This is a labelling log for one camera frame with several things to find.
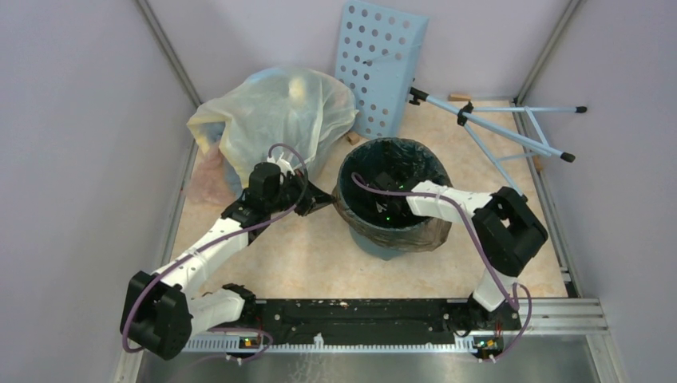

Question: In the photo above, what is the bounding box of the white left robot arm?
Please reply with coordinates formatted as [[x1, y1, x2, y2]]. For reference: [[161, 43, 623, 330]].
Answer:
[[120, 162, 335, 360]]

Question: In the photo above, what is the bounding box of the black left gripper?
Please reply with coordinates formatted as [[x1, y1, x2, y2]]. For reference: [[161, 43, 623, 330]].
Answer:
[[267, 168, 336, 216]]

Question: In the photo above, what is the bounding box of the small wooden block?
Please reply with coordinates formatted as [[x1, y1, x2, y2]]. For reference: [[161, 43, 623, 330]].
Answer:
[[345, 132, 362, 145], [447, 93, 472, 102]]

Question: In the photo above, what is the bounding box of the light blue perforated panel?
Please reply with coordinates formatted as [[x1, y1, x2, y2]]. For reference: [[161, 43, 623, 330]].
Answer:
[[335, 1, 430, 139]]

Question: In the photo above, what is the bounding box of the translucent white plastic bag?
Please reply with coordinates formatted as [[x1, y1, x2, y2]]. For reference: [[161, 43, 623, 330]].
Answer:
[[187, 66, 358, 194]]

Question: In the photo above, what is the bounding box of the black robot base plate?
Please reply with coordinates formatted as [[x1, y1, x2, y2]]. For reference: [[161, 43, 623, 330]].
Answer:
[[231, 298, 521, 346]]

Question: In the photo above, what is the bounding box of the teal plastic trash bin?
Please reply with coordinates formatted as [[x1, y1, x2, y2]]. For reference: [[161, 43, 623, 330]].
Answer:
[[335, 138, 453, 262]]

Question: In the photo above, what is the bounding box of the pink plastic bag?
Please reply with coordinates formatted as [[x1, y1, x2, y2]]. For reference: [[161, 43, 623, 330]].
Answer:
[[184, 144, 235, 206]]

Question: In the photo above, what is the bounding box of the white toothed cable rail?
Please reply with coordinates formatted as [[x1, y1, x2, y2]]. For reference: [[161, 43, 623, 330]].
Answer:
[[183, 334, 477, 354]]

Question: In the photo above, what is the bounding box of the light blue folding stand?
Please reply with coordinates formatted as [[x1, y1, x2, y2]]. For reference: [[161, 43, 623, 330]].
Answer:
[[408, 87, 588, 190]]

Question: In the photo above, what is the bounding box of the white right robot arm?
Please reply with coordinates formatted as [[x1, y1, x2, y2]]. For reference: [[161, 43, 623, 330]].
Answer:
[[351, 173, 548, 329]]

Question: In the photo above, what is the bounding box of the dark grey trash bag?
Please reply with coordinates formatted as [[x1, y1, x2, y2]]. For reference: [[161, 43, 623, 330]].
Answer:
[[331, 137, 454, 254]]

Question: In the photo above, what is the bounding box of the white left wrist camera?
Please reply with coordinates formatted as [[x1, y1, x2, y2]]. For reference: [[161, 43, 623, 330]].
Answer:
[[267, 148, 303, 176]]

